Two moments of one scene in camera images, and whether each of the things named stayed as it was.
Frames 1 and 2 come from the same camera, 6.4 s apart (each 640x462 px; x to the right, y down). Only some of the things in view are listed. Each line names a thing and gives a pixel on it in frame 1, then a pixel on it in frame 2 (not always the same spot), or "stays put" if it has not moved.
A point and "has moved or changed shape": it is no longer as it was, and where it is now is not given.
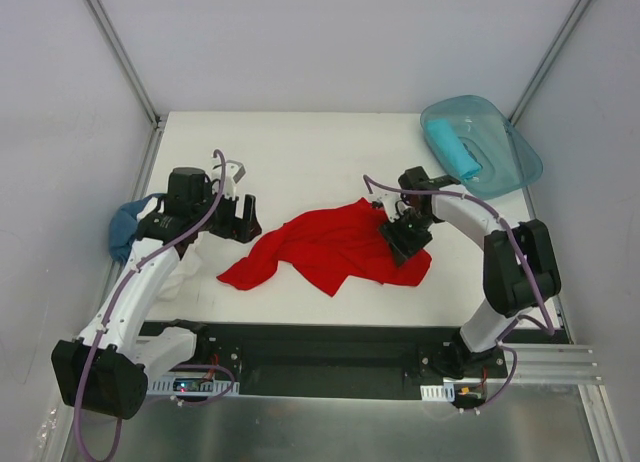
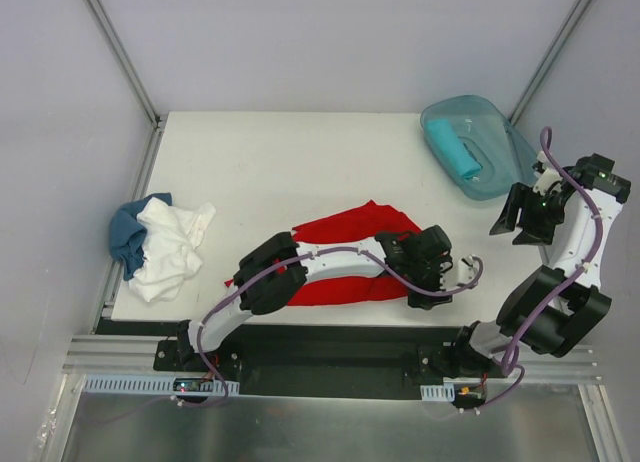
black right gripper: x=407 y=239 → x=520 y=214
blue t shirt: x=123 y=227 stays put
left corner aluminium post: x=126 y=66 stays put
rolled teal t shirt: x=461 y=158 stays put
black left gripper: x=232 y=222 → x=430 y=286
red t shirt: x=329 y=249 has moved or changed shape
